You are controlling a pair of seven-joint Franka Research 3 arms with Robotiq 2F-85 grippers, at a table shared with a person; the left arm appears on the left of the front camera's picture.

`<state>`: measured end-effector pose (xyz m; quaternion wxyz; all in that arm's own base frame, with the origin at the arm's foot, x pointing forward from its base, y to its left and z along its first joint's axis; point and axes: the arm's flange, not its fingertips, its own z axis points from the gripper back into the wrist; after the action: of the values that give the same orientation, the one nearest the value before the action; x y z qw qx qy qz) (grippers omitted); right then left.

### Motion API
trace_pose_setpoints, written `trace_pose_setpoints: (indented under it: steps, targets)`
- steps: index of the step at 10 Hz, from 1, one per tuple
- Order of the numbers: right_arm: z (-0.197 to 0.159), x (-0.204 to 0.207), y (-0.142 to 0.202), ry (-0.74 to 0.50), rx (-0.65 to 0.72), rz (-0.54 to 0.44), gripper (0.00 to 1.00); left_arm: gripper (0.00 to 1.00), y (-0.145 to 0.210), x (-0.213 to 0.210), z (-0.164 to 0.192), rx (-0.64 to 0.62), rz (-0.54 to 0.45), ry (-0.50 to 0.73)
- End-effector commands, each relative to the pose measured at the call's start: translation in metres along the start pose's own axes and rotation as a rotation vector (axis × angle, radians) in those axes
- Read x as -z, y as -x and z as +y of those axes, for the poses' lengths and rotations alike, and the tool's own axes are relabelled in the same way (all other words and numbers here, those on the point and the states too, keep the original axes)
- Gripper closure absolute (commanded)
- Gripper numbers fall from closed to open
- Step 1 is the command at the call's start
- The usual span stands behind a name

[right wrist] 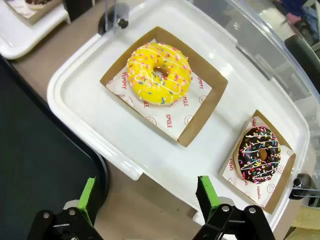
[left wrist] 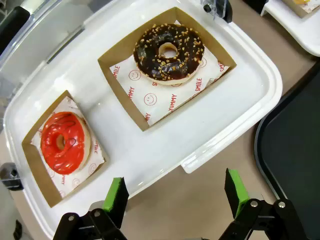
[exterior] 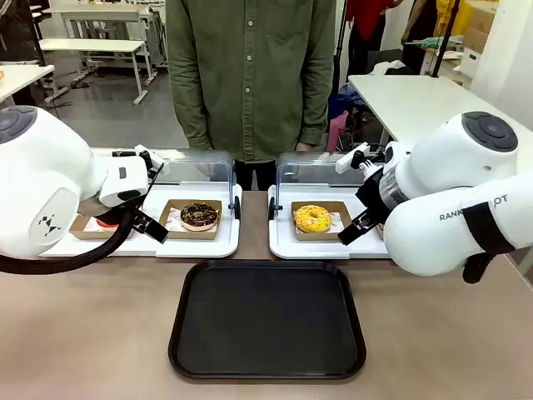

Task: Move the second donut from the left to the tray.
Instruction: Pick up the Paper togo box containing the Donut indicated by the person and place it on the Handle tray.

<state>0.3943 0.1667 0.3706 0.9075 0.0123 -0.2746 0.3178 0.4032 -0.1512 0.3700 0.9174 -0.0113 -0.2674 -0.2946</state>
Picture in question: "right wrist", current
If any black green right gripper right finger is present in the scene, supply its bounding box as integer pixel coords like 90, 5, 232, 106
192, 175, 273, 240

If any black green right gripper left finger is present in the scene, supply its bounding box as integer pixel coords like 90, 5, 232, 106
26, 176, 104, 240

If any brown cardboard donut box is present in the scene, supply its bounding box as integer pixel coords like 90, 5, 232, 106
4, 0, 65, 26
218, 109, 297, 215
99, 26, 229, 148

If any dark serving tray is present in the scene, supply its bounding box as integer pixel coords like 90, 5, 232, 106
0, 53, 110, 240

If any chocolate sprinkled donut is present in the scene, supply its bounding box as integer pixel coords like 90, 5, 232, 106
24, 0, 52, 10
232, 125, 282, 185

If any yellow sprinkled donut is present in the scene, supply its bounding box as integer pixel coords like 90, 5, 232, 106
126, 42, 193, 106

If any printed white paper liner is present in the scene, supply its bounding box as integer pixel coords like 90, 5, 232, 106
105, 38, 214, 141
221, 116, 295, 209

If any white plastic display base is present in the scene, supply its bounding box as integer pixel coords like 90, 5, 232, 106
46, 0, 311, 234
0, 0, 73, 60

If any black lid hinge knob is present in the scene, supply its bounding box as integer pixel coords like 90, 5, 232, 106
288, 173, 320, 201
117, 17, 130, 29

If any clear plastic display lid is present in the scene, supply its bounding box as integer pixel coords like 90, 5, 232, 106
104, 0, 320, 201

